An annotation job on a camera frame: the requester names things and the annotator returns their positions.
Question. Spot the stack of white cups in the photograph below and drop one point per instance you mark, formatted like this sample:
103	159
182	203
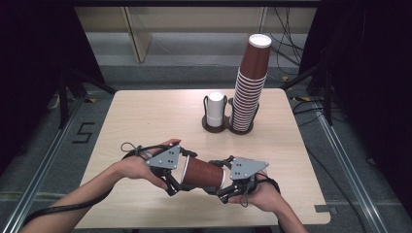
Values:
215	108

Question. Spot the brown paper cup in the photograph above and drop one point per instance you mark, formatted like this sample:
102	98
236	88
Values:
204	173

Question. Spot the grey tape strip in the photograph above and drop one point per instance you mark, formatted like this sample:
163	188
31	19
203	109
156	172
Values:
325	208

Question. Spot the beige cabinet panel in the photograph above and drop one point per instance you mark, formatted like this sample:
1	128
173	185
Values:
139	35

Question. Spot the stack of brown cups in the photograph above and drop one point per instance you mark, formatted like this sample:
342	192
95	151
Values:
249	97

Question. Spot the person's right hand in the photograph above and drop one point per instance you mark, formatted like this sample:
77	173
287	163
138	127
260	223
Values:
265	195

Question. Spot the metal floor rail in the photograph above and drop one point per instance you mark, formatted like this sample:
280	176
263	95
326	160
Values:
353	181
42	174

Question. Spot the black metal stand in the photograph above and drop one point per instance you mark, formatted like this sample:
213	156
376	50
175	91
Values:
327	97
64	97

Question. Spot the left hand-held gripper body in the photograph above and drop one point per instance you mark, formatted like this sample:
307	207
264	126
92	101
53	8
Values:
165	160

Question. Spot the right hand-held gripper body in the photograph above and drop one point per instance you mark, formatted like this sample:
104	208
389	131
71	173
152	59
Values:
246	168

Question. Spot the dark wooden cup holder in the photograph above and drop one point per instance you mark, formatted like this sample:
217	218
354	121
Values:
213	129

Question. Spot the person's left hand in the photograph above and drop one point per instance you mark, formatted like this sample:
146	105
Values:
139	166

